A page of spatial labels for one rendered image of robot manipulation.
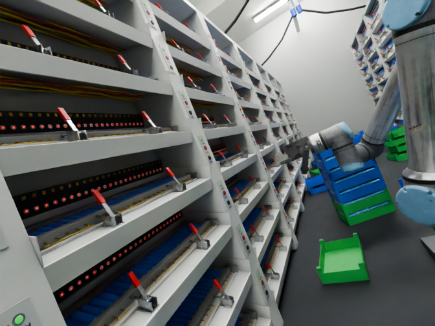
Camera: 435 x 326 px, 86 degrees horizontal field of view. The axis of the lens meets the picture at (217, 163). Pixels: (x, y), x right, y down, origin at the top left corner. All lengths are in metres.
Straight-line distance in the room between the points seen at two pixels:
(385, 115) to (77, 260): 1.12
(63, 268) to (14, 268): 0.07
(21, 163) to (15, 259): 0.15
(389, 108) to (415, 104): 0.23
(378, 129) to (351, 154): 0.15
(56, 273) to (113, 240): 0.11
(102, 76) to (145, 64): 0.36
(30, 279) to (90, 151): 0.26
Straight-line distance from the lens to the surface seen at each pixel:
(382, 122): 1.18
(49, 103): 0.84
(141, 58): 1.07
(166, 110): 0.97
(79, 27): 0.96
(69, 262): 0.49
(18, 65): 0.61
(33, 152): 0.52
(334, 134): 1.14
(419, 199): 1.00
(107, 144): 0.61
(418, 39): 0.93
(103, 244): 0.53
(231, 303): 0.86
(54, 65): 0.65
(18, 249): 0.46
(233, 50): 2.41
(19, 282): 0.46
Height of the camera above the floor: 0.73
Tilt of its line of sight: level
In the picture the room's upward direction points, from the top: 23 degrees counter-clockwise
